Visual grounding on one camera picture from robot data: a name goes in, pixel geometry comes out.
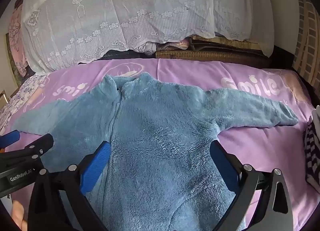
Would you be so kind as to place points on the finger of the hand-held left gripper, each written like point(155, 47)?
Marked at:
point(40, 146)
point(10, 137)

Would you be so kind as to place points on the blue-grey fluffy towel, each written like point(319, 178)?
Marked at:
point(162, 133)

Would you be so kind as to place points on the white lace cloth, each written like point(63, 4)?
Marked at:
point(125, 8)

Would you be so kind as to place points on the floral pillow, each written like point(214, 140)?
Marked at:
point(22, 88)

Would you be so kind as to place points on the black white striped cloth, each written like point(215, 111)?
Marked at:
point(312, 151)

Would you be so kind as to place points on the dark cloth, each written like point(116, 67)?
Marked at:
point(125, 55)

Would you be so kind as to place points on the purple printed blanket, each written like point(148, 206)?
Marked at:
point(262, 146)

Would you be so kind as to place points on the brown woven mat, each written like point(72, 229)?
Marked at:
point(212, 55)

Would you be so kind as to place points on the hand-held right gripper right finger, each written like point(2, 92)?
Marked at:
point(225, 168)

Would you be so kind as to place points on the grey crumpled cloth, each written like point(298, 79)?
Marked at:
point(147, 47)

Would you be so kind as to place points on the person's left hand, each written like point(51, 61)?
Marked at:
point(18, 216)

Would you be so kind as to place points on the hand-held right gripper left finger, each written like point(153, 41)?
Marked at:
point(96, 168)

